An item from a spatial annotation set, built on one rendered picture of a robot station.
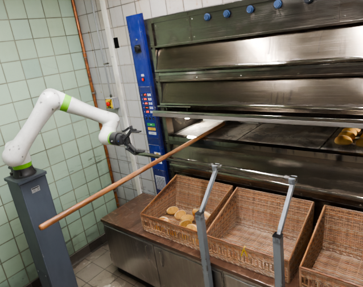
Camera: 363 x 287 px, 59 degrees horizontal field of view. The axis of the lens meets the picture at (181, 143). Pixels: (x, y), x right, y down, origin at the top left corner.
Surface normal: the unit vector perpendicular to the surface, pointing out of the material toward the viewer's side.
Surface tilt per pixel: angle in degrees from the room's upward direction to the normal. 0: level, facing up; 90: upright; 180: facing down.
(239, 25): 90
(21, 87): 90
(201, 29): 90
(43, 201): 90
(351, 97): 70
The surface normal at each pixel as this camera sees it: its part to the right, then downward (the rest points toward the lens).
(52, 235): 0.78, 0.09
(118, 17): -0.62, 0.33
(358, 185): -0.62, -0.02
